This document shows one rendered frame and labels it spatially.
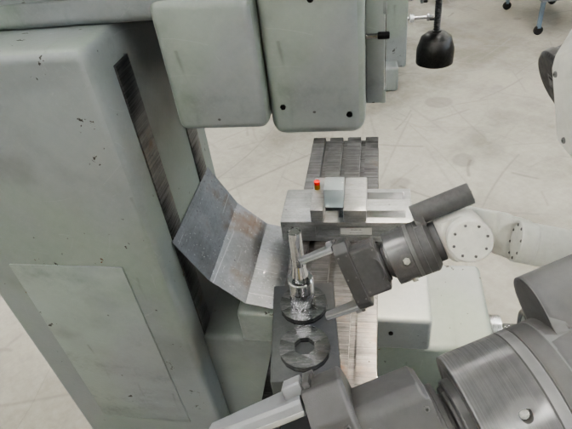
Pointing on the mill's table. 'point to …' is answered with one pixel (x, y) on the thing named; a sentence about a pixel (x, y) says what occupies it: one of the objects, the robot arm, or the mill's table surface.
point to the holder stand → (302, 340)
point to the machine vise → (380, 224)
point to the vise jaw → (355, 200)
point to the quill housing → (315, 63)
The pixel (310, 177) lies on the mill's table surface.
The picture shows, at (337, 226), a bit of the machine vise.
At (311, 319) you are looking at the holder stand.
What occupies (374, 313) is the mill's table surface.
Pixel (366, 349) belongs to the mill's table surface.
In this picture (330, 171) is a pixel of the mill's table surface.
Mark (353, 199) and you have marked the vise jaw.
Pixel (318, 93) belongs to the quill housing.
